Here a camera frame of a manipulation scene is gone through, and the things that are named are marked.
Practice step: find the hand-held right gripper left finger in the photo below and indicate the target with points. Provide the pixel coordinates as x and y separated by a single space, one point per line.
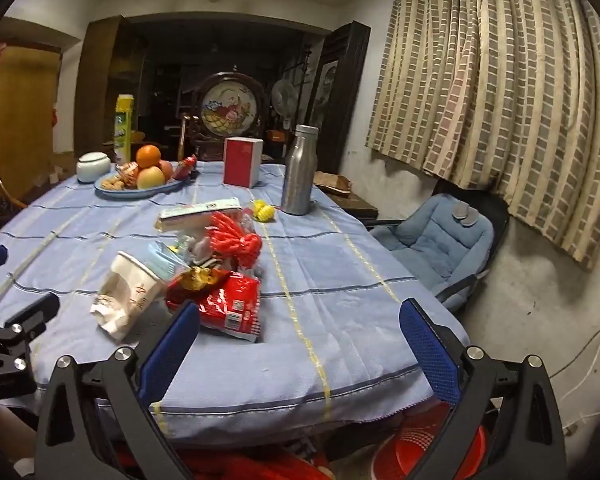
170 345

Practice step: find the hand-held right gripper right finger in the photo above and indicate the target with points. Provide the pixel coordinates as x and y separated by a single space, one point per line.
425 350

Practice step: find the crushed white paper cup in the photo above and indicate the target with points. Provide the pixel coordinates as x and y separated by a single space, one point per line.
130 290

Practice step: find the red plastic basket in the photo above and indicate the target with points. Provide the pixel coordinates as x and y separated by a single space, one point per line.
405 455

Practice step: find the red mesh net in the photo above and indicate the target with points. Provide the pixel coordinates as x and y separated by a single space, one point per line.
235 242

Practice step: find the yellow mesh net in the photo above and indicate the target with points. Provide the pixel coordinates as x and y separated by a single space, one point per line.
262 210

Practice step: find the gold foil wrapper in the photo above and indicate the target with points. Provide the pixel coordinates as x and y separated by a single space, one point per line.
200 277

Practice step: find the blue plastic packet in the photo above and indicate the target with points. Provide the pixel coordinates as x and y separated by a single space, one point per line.
162 260

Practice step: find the light blue checked tablecloth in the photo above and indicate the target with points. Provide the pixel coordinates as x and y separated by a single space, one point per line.
330 310

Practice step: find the blue cushioned office chair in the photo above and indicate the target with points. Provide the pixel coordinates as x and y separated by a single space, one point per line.
430 240

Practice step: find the white ceramic jar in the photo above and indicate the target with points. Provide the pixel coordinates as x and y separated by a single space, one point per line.
93 167

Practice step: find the pile of walnuts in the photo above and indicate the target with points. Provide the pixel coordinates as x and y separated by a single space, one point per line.
117 180

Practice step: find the blue oval plate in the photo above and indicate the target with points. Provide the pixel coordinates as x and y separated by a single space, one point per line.
130 195

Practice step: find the dark side table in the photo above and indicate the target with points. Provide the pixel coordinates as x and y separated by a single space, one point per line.
355 207

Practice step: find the yellow apple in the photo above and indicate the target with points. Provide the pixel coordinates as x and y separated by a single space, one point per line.
150 178

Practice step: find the red apple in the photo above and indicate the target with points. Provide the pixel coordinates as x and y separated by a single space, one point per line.
166 170

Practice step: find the small red snack packet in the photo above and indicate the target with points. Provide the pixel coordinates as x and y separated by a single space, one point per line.
184 167

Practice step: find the yellow and green can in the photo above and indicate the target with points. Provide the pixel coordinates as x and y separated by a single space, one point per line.
124 130

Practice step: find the orange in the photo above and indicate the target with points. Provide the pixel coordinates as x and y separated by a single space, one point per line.
148 156

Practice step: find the wooden tray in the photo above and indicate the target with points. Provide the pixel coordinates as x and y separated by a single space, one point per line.
332 182

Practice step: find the red and white box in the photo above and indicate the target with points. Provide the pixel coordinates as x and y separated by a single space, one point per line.
240 162

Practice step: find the brown wooden cabinet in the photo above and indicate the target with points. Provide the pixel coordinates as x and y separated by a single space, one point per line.
97 85

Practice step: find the stainless steel bottle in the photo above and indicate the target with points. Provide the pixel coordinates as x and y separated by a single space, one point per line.
299 175

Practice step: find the round embroidered table screen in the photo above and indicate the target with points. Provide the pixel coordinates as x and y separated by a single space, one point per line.
227 110

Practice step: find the dark wooden cabinet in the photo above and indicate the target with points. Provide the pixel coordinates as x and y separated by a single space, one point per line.
345 100

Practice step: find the white electric fan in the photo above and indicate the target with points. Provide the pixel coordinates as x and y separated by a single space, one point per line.
283 97

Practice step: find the beige checked curtain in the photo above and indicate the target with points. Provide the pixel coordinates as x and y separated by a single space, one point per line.
495 85

